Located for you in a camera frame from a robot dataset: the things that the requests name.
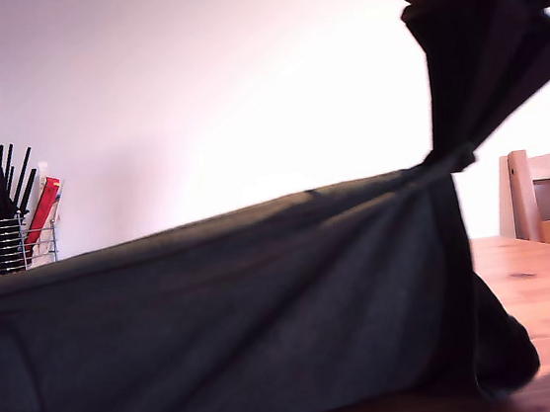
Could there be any olive green underwear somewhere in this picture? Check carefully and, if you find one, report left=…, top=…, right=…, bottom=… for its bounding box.
left=0, top=136, right=547, bottom=412

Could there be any black plastic utensil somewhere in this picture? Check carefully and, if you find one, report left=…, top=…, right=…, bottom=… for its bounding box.
left=0, top=188, right=20, bottom=223

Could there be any white paper bag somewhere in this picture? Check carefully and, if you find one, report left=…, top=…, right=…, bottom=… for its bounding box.
left=23, top=218, right=62, bottom=268

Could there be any white plastic utensil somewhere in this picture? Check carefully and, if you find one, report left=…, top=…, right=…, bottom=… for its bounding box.
left=35, top=159, right=53, bottom=194

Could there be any wooden chair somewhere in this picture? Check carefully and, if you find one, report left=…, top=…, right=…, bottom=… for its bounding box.
left=491, top=147, right=550, bottom=251

